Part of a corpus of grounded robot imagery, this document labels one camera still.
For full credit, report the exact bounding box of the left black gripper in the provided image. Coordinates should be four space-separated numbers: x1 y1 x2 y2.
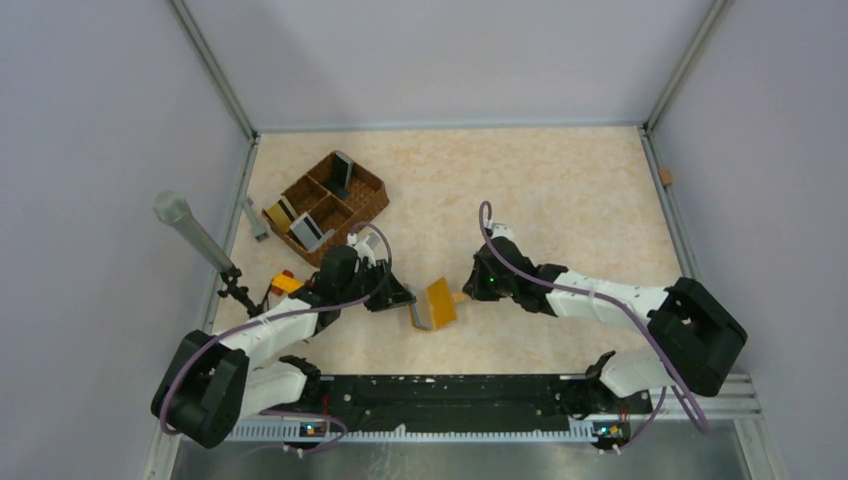
338 258 416 312

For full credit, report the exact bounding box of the orange leather card holder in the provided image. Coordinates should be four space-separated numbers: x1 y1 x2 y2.
408 277 469 332

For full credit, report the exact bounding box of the brown wicker divided basket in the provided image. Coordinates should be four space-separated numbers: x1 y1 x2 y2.
262 150 389 267

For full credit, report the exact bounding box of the grey card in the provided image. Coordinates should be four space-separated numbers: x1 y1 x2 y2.
326 150 355 199
289 212 336 253

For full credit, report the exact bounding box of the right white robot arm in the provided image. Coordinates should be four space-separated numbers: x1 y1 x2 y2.
463 221 748 412

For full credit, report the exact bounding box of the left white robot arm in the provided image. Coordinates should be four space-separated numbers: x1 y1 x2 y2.
151 226 415 448

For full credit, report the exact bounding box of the gold card in basket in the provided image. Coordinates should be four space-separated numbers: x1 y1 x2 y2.
264 195 299 233

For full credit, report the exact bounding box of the grey plastic tool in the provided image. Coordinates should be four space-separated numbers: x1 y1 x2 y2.
238 195 269 242

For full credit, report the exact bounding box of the black microphone tripod stand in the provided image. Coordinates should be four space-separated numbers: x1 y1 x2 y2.
217 267 265 318

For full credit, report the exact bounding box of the small wooden block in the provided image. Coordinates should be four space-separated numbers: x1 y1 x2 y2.
657 168 673 188

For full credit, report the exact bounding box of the silver microphone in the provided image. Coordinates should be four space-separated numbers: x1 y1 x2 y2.
152 190 235 273

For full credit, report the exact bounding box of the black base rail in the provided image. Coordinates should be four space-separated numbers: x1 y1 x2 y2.
275 374 653 434

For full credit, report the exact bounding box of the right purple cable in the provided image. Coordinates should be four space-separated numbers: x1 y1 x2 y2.
478 201 711 436

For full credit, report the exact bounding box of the white perforated cable tray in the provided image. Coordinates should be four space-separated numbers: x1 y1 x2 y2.
226 420 598 443

